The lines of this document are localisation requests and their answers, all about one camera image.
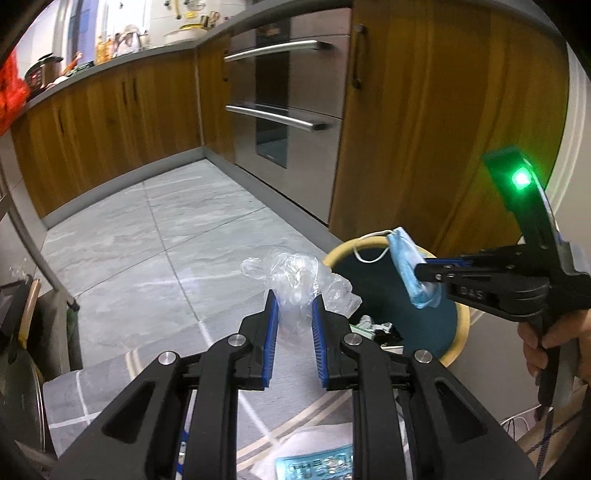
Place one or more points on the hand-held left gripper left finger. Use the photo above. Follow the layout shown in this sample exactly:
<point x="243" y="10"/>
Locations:
<point x="270" y="337"/>

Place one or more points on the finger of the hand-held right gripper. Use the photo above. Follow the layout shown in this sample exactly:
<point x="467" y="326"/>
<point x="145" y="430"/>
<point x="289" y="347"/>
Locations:
<point x="489" y="259"/>
<point x="489" y="290"/>

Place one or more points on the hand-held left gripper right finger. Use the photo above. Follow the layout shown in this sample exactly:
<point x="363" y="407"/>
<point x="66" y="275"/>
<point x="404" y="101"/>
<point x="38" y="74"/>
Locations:
<point x="318" y="341"/>

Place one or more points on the clear plastic bag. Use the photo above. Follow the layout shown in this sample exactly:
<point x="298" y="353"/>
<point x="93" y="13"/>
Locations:
<point x="295" y="277"/>

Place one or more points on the teal bin with yellow rim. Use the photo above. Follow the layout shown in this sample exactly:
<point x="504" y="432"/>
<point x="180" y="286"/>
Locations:
<point x="429" y="332"/>

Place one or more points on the blue face mask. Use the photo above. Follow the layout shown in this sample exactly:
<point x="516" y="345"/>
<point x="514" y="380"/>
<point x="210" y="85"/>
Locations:
<point x="406" y="263"/>

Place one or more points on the person's right hand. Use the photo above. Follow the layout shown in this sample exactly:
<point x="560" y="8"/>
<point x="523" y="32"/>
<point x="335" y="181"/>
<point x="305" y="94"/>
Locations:
<point x="563" y="334"/>

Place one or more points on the black plastic bag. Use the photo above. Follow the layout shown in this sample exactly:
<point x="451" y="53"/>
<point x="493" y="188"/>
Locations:
<point x="390" y="337"/>

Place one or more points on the teal plastic blister pack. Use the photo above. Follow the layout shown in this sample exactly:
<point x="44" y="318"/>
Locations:
<point x="318" y="466"/>

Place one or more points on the grey checked floor mat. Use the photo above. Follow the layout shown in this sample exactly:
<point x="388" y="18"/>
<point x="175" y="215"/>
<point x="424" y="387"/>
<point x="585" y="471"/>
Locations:
<point x="106" y="378"/>

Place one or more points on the wooden board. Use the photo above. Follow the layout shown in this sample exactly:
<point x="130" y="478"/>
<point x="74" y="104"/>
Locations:
<point x="32" y="300"/>

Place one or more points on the stainless built-in oven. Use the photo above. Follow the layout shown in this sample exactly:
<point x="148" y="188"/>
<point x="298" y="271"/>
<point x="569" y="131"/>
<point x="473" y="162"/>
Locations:
<point x="277" y="83"/>

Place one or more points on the round metal pot lid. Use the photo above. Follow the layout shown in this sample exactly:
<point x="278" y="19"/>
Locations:
<point x="23" y="401"/>

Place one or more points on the black box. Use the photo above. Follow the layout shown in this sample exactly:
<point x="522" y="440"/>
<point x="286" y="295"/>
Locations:
<point x="9" y="309"/>

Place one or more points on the wooden kitchen cabinets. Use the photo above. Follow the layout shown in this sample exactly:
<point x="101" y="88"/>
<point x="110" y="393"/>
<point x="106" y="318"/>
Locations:
<point x="115" y="115"/>

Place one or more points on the white lidded pot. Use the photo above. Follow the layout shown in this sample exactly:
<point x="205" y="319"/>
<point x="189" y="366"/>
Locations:
<point x="182" y="36"/>

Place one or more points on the yellow oil bottles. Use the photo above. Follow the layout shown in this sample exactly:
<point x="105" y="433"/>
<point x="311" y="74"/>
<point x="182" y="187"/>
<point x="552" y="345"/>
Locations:
<point x="105" y="50"/>

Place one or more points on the dark rice cooker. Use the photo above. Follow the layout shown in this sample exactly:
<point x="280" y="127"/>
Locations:
<point x="44" y="74"/>

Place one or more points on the hanging red plastic bag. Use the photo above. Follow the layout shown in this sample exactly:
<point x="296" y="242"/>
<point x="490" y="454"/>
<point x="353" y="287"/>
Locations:
<point x="11" y="92"/>

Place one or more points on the window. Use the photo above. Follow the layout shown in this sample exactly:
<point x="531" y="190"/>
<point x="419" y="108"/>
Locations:
<point x="76" y="23"/>

